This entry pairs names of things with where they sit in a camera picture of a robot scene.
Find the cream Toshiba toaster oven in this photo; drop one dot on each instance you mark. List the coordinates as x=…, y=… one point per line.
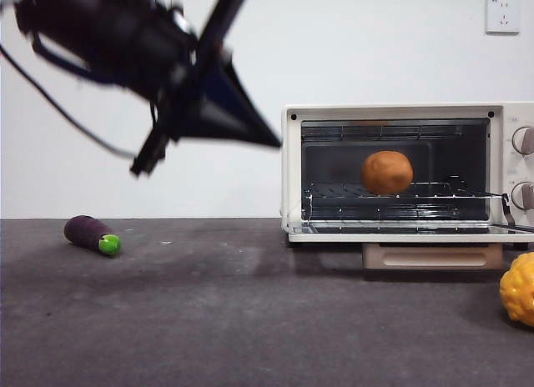
x=292, y=174

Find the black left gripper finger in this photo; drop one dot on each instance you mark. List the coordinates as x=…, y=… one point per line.
x=238, y=99
x=225, y=128

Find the purple toy eggplant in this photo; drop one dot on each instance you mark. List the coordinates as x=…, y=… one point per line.
x=83, y=232

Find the large round oven knob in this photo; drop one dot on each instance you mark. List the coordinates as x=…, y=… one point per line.
x=521, y=141
x=521, y=195

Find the bumpy yellow toy squash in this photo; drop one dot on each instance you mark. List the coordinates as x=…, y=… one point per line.
x=517, y=293

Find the white wall socket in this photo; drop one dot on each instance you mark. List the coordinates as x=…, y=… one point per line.
x=502, y=16

